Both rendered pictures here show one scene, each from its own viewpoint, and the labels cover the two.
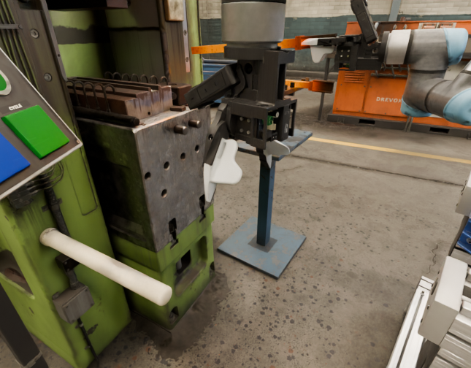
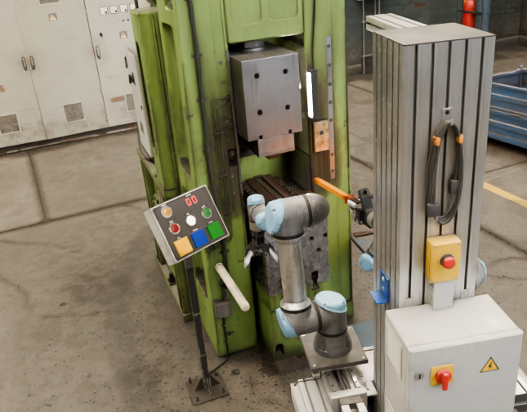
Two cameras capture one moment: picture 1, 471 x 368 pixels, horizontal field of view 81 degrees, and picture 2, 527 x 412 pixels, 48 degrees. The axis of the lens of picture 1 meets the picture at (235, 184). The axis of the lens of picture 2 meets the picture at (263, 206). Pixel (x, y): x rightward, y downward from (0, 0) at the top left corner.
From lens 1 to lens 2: 239 cm
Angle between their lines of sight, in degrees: 38
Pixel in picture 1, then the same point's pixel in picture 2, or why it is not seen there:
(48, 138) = (216, 233)
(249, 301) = not seen: hidden behind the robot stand
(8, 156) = (203, 239)
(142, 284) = (239, 299)
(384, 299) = not seen: outside the picture
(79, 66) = (267, 164)
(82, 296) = (226, 306)
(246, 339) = not seen: hidden behind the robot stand
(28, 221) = (212, 257)
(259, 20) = (252, 226)
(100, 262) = (230, 285)
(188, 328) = (287, 364)
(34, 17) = (234, 169)
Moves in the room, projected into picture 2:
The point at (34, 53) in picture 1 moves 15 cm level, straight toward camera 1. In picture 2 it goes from (230, 183) to (225, 194)
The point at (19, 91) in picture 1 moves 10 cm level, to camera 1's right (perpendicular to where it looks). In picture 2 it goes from (213, 216) to (228, 220)
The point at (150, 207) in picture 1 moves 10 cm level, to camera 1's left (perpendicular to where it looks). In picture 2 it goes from (267, 267) to (253, 262)
